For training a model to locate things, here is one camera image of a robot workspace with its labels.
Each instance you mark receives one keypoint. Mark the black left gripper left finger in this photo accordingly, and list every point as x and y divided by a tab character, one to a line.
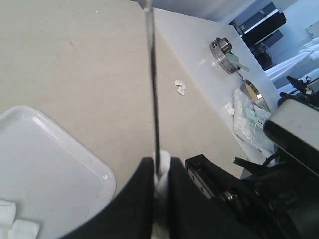
129	215

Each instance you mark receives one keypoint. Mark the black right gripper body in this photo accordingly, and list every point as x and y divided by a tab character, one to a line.
278	202

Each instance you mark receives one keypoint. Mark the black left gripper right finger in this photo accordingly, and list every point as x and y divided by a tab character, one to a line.
191	215

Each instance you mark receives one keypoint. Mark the white marshmallow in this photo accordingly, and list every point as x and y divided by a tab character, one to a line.
161	189
7	212
23	229

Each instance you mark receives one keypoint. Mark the white marshmallow top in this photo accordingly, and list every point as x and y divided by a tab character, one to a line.
23	229

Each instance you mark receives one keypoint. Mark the white marshmallow bottom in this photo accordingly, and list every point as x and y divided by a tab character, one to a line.
7	212

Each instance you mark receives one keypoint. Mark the thin metal skewer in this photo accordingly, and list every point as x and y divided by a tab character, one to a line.
147	7

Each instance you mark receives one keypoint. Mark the white plastic tray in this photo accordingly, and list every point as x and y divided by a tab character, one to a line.
52	178

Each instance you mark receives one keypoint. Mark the clear plastic marshmallow bag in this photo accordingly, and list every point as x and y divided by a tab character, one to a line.
248	123

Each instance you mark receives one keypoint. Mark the white crumb on shelf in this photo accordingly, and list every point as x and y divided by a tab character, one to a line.
229	108

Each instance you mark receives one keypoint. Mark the white marshmallow crumbs on table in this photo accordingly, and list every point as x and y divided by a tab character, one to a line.
181	87

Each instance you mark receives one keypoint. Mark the white side shelf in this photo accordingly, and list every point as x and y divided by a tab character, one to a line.
190	37

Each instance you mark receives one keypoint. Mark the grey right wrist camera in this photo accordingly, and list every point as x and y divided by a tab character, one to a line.
294	128

